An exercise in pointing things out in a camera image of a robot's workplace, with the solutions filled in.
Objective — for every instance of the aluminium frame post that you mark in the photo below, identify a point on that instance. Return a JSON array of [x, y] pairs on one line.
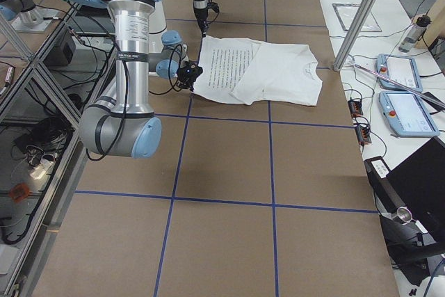
[[352, 34]]

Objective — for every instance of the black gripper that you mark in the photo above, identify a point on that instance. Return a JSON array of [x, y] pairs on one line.
[[183, 74], [201, 15]]

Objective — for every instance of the black laptop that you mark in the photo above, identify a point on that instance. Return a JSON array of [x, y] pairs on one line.
[[414, 189]]

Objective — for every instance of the lower blue teach pendant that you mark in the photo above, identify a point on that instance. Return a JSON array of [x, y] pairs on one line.
[[406, 115]]

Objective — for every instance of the blue teach pendant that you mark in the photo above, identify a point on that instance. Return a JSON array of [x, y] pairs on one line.
[[402, 69], [406, 115]]

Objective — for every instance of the black smartphone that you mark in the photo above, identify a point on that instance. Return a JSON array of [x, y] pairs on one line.
[[434, 97]]

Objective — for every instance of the clear bag with black border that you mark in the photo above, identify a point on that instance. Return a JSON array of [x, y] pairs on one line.
[[346, 13]]

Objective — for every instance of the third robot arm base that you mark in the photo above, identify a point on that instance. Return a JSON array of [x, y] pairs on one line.
[[25, 16]]

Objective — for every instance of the clear water bottle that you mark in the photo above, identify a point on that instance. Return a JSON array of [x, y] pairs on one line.
[[415, 33]]

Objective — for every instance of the upper blue teach pendant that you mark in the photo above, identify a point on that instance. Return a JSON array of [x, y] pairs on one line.
[[402, 69]]

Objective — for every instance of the white long-sleeve printed shirt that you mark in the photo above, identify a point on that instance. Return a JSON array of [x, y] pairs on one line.
[[244, 71]]

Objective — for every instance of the aluminium table frame rail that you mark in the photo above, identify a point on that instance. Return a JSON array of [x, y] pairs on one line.
[[56, 74]]

